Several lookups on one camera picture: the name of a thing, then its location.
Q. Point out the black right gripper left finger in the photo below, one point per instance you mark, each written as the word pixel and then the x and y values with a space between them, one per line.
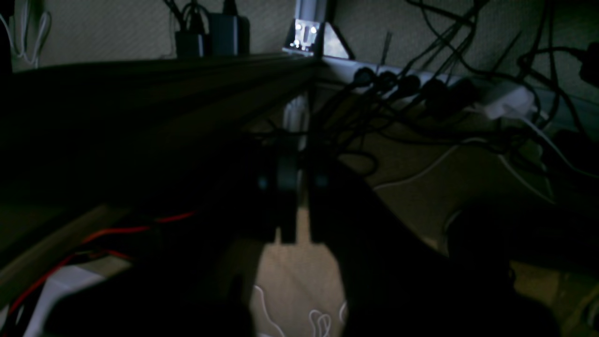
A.
pixel 193 269

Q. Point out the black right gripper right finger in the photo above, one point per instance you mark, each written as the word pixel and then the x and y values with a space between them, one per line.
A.
pixel 396 285

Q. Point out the white power strip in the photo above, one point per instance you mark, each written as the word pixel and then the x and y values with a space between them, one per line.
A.
pixel 438 99

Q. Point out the black power adapter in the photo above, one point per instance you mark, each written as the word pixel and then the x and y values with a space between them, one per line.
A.
pixel 227 35

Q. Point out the aluminium frame post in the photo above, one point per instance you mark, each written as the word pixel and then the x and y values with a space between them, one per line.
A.
pixel 313 32

